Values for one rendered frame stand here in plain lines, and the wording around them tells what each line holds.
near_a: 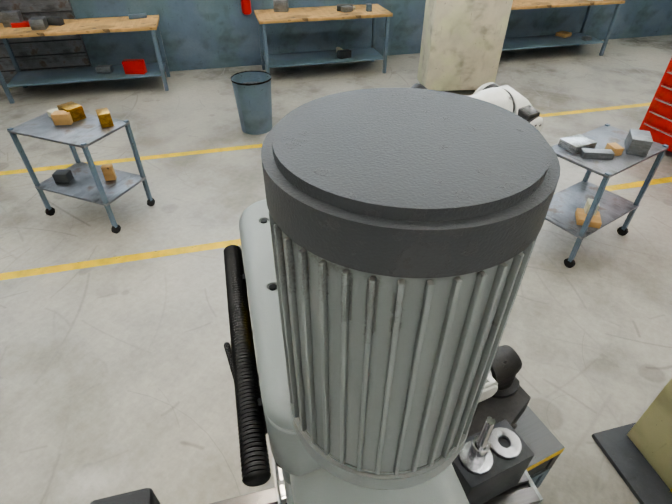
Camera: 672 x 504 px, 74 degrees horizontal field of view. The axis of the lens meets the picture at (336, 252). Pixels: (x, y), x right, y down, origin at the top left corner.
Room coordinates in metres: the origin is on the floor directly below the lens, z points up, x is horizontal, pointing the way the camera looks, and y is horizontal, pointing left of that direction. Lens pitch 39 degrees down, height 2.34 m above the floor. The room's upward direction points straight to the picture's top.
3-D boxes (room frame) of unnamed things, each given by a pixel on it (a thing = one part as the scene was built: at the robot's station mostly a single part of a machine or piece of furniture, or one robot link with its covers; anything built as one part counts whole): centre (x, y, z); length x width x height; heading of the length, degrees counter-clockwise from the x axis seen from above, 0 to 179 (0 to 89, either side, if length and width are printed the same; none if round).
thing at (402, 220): (0.29, -0.05, 2.05); 0.20 x 0.20 x 0.32
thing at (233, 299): (0.46, 0.15, 1.79); 0.45 x 0.04 x 0.04; 14
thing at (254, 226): (0.52, 0.01, 1.81); 0.47 x 0.26 x 0.16; 14
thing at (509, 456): (0.62, -0.43, 1.03); 0.22 x 0.12 x 0.20; 115
